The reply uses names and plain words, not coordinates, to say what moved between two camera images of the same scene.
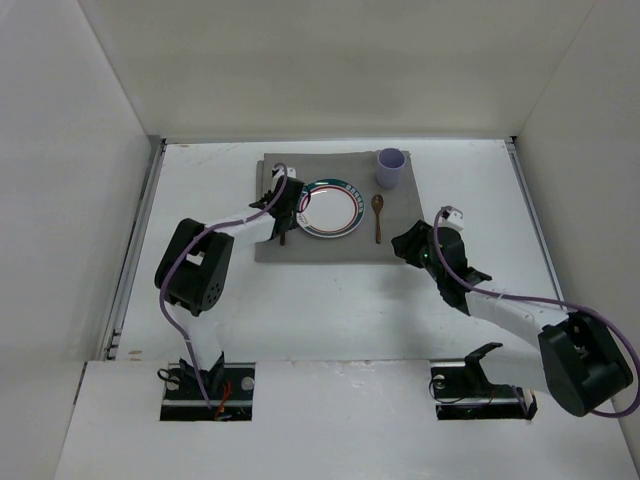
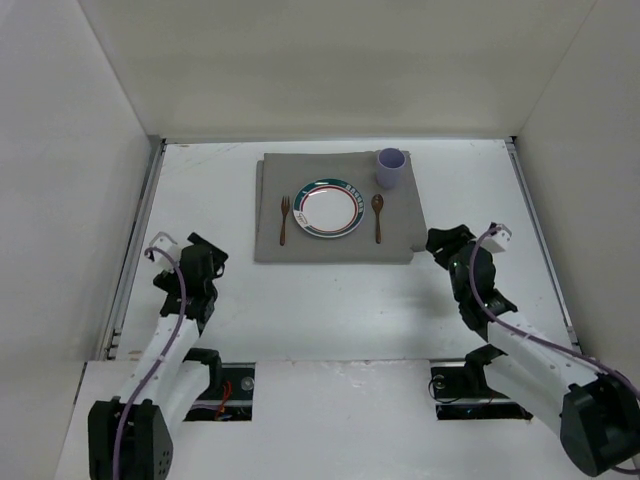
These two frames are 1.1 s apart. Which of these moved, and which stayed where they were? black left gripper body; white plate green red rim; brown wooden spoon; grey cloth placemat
Moved: black left gripper body
Stayed: white plate green red rim; brown wooden spoon; grey cloth placemat
